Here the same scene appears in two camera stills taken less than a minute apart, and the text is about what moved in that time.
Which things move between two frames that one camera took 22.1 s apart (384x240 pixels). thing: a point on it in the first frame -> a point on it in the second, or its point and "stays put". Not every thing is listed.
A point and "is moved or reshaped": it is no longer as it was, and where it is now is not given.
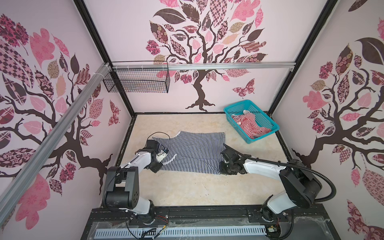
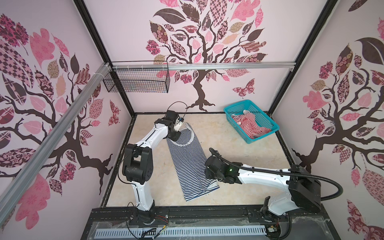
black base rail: [311, 215] stays put
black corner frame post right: [322, 20] stays put
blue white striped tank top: [199, 152] is moved or reshaped
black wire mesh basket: [140, 80] stays put
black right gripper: [222, 170] -> [207, 171]
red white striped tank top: [247, 121] stays put
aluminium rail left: [48, 144] stays put
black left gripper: [154, 169] -> [175, 136]
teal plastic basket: [251, 122] stays put
